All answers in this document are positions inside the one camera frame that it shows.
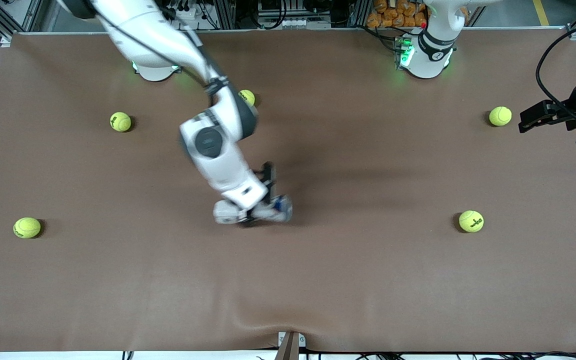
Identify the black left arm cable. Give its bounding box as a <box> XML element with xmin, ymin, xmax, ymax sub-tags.
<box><xmin>535</xmin><ymin>25</ymin><xmax>576</xmax><ymax>108</ymax></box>

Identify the brown table mat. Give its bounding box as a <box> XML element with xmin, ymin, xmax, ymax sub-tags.
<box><xmin>0</xmin><ymin>27</ymin><xmax>576</xmax><ymax>354</ymax></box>

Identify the white connector strip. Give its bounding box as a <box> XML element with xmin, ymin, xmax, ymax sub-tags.
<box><xmin>279</xmin><ymin>18</ymin><xmax>332</xmax><ymax>30</ymax></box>

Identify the white power strip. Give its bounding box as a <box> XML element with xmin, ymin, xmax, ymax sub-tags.
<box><xmin>165</xmin><ymin>0</ymin><xmax>204</xmax><ymax>22</ymax></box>

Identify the white blue tennis ball can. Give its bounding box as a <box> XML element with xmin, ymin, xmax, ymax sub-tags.
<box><xmin>213</xmin><ymin>194</ymin><xmax>294</xmax><ymax>225</ymax></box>

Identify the metal table clamp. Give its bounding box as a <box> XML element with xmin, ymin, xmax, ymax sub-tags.
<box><xmin>274</xmin><ymin>331</ymin><xmax>307</xmax><ymax>360</ymax></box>

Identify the pile of orange objects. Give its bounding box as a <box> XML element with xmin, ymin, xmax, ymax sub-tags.
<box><xmin>366</xmin><ymin>0</ymin><xmax>429</xmax><ymax>29</ymax></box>

